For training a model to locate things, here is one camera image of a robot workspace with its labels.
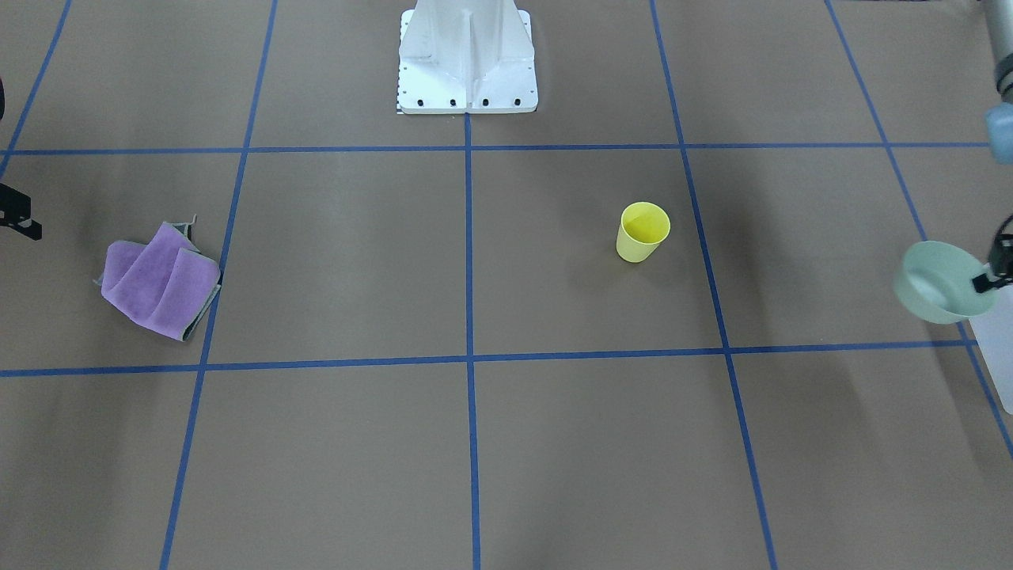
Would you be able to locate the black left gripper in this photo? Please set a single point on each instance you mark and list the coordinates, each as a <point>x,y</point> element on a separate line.
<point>1003,261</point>

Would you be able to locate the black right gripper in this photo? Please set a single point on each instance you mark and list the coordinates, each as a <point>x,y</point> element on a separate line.
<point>17,214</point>

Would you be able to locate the green ceramic bowl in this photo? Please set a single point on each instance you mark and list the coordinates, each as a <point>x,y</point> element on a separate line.
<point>934,281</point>

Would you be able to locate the purple microfiber cloth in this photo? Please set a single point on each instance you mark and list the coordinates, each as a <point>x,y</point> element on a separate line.
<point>165,285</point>

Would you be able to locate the yellow plastic cup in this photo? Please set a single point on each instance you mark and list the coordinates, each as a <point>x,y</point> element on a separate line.
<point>643,227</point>

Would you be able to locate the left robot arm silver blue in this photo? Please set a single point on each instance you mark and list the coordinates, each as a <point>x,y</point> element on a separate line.
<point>998,123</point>

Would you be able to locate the clear plastic box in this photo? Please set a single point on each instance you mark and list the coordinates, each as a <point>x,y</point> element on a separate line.
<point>993,331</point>

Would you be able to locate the white pedestal column base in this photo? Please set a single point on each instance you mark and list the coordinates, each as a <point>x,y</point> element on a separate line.
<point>460,57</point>

